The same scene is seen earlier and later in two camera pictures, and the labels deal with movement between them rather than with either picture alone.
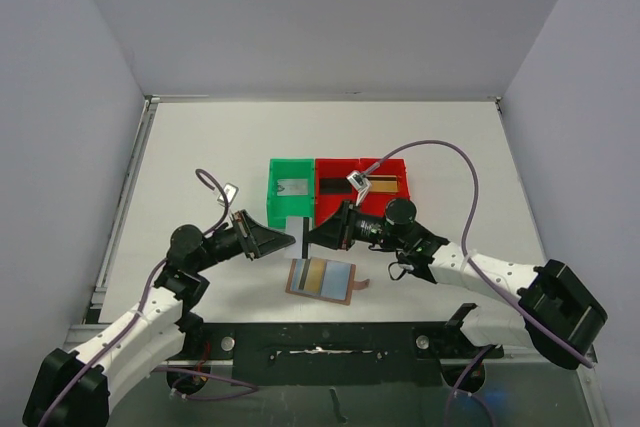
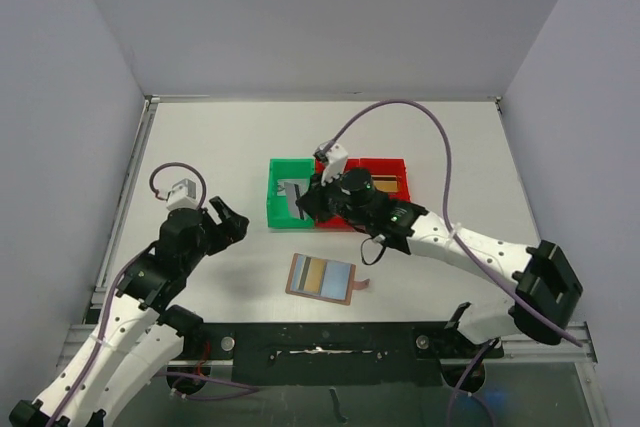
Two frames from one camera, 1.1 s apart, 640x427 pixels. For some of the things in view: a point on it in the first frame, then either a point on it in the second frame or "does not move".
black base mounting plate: [333, 354] does not move
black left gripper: [260, 240] → [232, 229]
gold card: [315, 275] does not move
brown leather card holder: [324, 279] does not move
